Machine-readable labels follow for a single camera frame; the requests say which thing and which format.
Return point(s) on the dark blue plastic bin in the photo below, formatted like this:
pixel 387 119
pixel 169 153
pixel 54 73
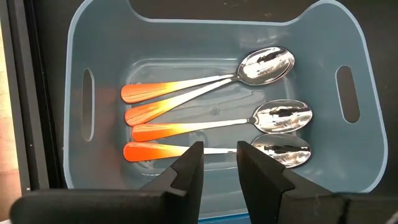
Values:
pixel 224 219

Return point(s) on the light blue translucent bin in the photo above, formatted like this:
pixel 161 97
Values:
pixel 186 40

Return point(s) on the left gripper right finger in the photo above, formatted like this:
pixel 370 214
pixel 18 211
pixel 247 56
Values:
pixel 267 193

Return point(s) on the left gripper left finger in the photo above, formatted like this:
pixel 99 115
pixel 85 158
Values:
pixel 174 202

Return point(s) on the black aluminium table frame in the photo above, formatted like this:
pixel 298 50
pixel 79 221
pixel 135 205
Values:
pixel 37 93

